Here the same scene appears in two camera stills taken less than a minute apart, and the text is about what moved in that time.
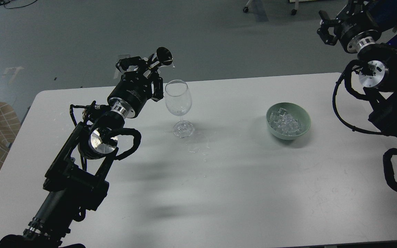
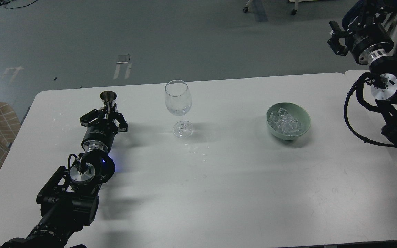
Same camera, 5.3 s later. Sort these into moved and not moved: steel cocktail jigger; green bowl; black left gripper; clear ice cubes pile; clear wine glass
Moved: steel cocktail jigger; black left gripper
Not moved: clear wine glass; clear ice cubes pile; green bowl
